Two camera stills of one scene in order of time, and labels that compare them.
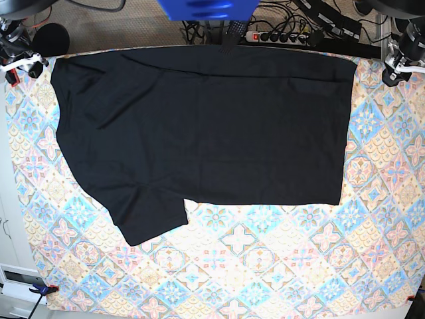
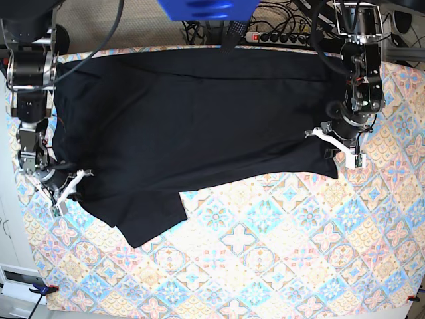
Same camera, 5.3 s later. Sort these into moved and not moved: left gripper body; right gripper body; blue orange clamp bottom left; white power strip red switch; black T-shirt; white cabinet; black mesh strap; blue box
Moved: left gripper body; right gripper body; black T-shirt
Not moved: white power strip red switch; blue orange clamp bottom left; blue box; white cabinet; black mesh strap
